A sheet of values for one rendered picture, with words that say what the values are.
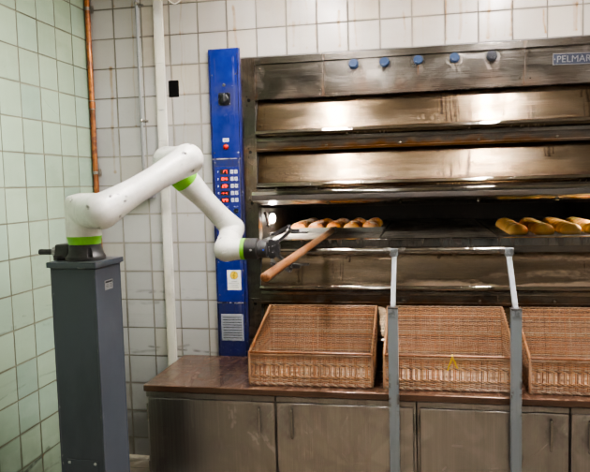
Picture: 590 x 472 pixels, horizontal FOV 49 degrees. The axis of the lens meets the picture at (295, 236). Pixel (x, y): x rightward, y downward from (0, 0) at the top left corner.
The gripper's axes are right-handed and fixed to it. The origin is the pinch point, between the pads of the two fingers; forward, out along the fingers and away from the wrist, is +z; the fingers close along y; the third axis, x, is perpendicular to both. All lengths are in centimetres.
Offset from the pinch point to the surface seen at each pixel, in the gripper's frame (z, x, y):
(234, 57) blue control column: -42, -52, -91
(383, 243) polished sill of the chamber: 30, -54, 3
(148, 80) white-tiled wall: -90, -56, -83
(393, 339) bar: 36, 6, 37
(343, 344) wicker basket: 10, -46, 53
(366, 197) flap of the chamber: 23.2, -39.2, -20.0
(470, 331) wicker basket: 71, -47, 45
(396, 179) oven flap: 37, -50, -28
